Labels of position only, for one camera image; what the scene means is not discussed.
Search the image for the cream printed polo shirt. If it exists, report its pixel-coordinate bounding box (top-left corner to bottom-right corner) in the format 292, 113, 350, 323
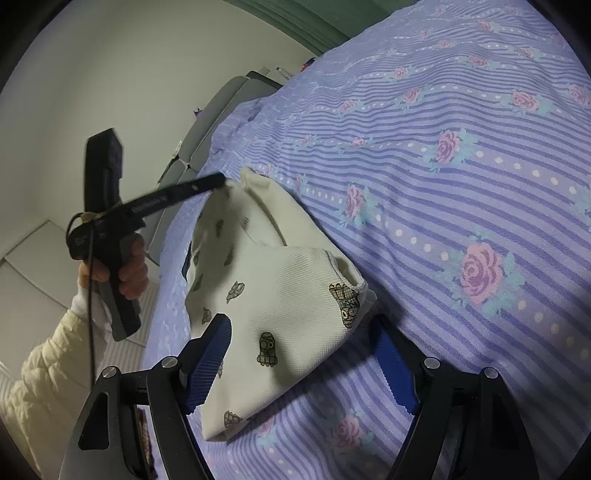
185, 167, 370, 443

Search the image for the green curtain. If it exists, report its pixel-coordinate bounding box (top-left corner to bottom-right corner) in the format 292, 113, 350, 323
233, 0, 416, 54

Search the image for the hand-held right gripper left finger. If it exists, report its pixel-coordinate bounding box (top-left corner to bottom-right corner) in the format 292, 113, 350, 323
59, 314, 232, 480

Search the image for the person's left forearm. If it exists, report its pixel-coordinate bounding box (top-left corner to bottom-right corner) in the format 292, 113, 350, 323
7, 286, 112, 462

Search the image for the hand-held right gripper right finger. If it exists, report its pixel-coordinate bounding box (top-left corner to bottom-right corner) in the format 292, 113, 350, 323
369, 316, 539, 480

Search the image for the person's left hand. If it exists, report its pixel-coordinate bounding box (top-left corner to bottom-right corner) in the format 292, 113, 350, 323
76, 234, 149, 301

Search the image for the brown patterned folded cloth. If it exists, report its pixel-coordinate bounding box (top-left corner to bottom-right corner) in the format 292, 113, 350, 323
134, 405, 156, 480

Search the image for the grey padded headboard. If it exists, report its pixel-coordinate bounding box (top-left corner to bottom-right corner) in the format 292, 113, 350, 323
156, 71, 283, 268

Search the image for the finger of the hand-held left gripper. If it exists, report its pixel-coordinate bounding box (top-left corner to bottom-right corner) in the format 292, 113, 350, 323
171, 173, 228, 204

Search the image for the white louvered wardrobe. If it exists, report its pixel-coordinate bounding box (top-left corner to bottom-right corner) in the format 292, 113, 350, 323
0, 220, 160, 384

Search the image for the purple floral bedsheet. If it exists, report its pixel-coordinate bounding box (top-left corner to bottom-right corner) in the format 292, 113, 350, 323
141, 0, 591, 480

